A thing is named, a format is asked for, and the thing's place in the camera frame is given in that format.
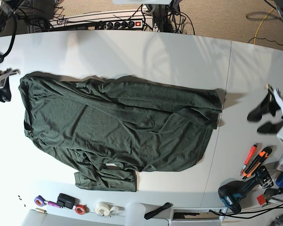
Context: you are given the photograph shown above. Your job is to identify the black strap handle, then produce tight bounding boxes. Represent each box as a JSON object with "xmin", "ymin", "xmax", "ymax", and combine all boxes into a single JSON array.
[{"xmin": 144, "ymin": 202, "xmax": 172, "ymax": 220}]

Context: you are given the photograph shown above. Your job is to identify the purple tape roll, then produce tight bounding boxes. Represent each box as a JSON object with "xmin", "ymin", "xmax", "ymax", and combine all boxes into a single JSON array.
[{"xmin": 34, "ymin": 195, "xmax": 46, "ymax": 207}]

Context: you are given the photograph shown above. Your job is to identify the black action camera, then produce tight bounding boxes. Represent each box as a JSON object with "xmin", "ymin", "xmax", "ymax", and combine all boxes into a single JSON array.
[{"xmin": 57, "ymin": 193, "xmax": 75, "ymax": 209}]

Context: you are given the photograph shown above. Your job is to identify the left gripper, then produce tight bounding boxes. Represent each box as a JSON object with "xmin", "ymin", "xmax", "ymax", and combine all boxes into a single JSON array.
[{"xmin": 247, "ymin": 84, "xmax": 283, "ymax": 134}]

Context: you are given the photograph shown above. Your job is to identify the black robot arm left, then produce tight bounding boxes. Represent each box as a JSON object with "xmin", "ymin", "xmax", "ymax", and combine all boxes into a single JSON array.
[{"xmin": 247, "ymin": 0, "xmax": 283, "ymax": 134}]

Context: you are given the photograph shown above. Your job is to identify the white tray with black items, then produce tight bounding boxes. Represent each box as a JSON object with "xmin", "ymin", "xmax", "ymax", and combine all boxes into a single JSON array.
[{"xmin": 170, "ymin": 208, "xmax": 224, "ymax": 222}]

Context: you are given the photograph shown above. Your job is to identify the dark green t-shirt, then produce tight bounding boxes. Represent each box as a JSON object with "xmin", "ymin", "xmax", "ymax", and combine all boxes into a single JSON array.
[{"xmin": 19, "ymin": 74, "xmax": 222, "ymax": 192}]

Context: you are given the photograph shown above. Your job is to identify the teal black power drill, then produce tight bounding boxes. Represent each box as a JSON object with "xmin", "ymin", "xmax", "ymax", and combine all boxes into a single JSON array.
[{"xmin": 218, "ymin": 165, "xmax": 274, "ymax": 214}]

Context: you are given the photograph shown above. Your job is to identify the brass cartridge piece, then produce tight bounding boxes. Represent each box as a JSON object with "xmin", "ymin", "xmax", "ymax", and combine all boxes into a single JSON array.
[{"xmin": 35, "ymin": 208, "xmax": 47, "ymax": 213}]

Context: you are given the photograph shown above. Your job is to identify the red square tag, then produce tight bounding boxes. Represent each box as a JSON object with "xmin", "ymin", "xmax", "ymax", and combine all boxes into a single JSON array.
[{"xmin": 257, "ymin": 194, "xmax": 267, "ymax": 206}]

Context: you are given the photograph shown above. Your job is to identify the red tape roll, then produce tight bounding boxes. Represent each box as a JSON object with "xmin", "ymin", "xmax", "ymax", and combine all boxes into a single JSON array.
[{"xmin": 75, "ymin": 205, "xmax": 87, "ymax": 215}]

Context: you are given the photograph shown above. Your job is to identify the orange black utility knife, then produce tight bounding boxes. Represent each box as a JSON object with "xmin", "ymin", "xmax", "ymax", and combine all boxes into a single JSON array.
[{"xmin": 242, "ymin": 146, "xmax": 273, "ymax": 180}]

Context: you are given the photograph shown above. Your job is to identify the yellow cable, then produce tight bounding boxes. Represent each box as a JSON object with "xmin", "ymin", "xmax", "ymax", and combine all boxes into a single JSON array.
[{"xmin": 253, "ymin": 7, "xmax": 275, "ymax": 44}]

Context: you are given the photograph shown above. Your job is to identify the clear tape roll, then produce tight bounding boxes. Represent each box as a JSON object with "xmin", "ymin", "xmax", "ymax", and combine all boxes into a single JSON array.
[{"xmin": 109, "ymin": 206, "xmax": 125, "ymax": 216}]

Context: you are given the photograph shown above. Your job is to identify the black power strip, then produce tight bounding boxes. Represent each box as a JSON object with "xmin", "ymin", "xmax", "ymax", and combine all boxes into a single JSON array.
[{"xmin": 94, "ymin": 21, "xmax": 143, "ymax": 31}]

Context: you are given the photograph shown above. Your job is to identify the white tape roll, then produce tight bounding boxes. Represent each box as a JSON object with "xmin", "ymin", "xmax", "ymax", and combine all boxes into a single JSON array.
[{"xmin": 94, "ymin": 202, "xmax": 111, "ymax": 217}]

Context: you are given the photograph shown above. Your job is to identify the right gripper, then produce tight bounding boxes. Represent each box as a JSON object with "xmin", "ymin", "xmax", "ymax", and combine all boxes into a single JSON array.
[{"xmin": 0, "ymin": 68, "xmax": 20, "ymax": 102}]

